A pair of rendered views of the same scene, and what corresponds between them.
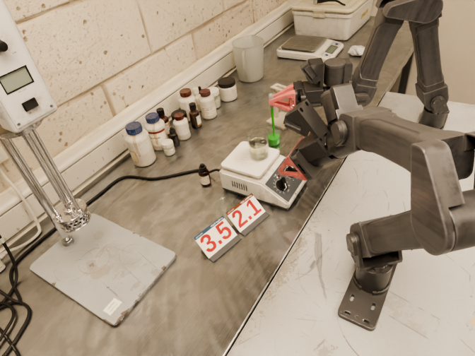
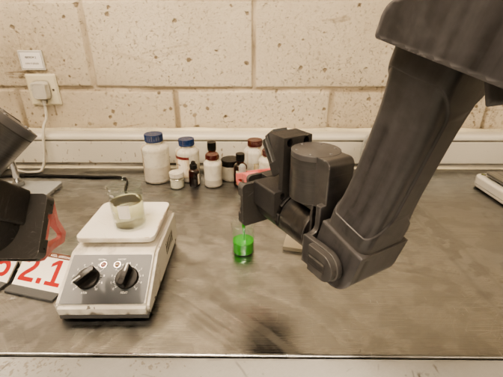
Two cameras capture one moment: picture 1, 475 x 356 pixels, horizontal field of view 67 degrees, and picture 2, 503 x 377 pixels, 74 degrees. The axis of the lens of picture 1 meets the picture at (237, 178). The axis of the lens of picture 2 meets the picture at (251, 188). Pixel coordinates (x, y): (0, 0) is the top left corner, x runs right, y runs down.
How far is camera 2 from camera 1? 0.88 m
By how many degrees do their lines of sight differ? 47
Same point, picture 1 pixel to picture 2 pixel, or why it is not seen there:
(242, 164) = (105, 216)
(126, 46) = (218, 64)
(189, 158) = (172, 200)
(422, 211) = not seen: outside the picture
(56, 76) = (126, 59)
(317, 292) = not seen: outside the picture
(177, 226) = not seen: hidden behind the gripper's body
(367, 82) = (344, 229)
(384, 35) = (394, 111)
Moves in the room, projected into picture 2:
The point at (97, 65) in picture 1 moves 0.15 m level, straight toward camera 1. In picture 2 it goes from (174, 68) to (128, 72)
